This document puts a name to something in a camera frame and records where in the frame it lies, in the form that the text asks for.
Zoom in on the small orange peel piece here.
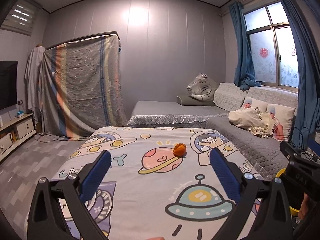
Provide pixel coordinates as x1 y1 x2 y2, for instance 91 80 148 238
173 143 187 158

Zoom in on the grey bolster cushion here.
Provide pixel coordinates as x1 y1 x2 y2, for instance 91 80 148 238
177 95 215 106

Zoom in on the grey hanging cloth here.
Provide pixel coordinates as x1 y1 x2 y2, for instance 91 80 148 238
24 44 45 123

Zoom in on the grey window blind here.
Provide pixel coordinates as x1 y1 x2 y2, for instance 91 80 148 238
1 0 42 36

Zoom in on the white tv cabinet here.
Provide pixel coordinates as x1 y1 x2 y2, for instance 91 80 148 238
0 113 37 162

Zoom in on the black television screen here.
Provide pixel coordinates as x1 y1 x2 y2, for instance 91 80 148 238
0 61 18 109

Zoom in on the cartoon space print sheet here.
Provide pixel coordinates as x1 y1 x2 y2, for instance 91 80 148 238
24 126 266 240

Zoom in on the baby print pillow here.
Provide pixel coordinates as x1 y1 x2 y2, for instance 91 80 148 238
241 96 268 113
267 104 296 141

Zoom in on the window with frosted glass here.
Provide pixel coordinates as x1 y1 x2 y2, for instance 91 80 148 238
244 1 299 91

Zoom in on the striped grey draped sheet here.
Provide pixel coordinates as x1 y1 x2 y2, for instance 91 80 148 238
39 31 127 140

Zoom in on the cream crumpled blanket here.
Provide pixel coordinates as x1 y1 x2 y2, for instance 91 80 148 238
228 107 274 138

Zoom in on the black power cable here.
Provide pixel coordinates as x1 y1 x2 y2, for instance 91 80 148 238
290 126 320 162

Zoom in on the white tiger plush toy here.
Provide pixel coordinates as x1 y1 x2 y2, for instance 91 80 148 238
187 73 219 101

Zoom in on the left hand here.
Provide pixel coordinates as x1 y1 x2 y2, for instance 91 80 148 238
146 237 165 240

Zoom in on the right hand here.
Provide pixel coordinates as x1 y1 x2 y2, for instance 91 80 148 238
298 193 316 220

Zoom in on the small blue white device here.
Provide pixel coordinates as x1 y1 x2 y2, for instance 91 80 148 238
16 111 24 118

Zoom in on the yellow rimmed trash bin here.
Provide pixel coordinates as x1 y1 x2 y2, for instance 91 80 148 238
276 168 304 216

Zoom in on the left blue curtain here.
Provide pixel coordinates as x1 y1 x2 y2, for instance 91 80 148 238
229 1 260 91

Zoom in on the right blue curtain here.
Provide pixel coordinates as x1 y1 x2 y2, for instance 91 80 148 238
280 0 319 150

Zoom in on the blue curtain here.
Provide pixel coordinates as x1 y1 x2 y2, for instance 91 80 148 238
229 1 260 91
280 0 319 150

